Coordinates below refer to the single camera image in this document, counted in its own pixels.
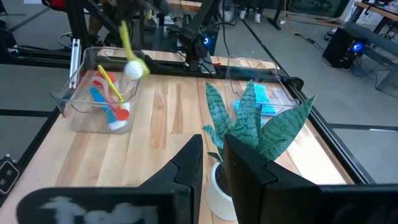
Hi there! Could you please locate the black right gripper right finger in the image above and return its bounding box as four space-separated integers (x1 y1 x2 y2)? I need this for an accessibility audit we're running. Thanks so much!
223 133 398 224

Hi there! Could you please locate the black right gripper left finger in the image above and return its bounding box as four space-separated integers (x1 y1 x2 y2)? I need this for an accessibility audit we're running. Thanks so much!
16 133 205 224

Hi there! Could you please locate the snake plant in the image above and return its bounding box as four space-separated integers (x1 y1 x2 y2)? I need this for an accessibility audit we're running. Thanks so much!
201 80 317 222

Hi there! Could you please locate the light blue sponge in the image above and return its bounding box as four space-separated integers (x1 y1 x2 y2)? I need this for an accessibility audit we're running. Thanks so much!
253 83 271 104
257 102 278 117

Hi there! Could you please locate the red dish brush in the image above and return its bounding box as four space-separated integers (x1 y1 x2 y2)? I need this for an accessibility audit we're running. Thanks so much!
92 71 131 122

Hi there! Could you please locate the blue dish brush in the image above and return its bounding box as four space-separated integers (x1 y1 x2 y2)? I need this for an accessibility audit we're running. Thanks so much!
89 86 128 131

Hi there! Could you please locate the small yellow-green dish brush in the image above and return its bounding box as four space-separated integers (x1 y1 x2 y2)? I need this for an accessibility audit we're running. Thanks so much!
97 64 131 111

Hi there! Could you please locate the large yellow-green dish brush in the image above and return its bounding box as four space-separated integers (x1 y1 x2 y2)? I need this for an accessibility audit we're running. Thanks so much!
119 20 150 81

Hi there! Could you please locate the clear plastic bin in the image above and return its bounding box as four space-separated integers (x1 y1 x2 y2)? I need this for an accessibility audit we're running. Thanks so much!
50 46 147 134
226 55 301 118

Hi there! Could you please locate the black computer with blue light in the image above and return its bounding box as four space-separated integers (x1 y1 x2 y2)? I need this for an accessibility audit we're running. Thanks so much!
322 27 366 70

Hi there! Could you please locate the person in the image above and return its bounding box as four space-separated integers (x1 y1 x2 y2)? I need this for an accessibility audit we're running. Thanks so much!
236 0 264 25

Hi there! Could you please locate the grey bench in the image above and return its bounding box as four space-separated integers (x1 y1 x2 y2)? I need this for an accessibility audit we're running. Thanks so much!
343 21 398 91

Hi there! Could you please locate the silver aluminium bracket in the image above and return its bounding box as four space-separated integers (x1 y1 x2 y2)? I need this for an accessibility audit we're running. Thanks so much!
68 38 82 90

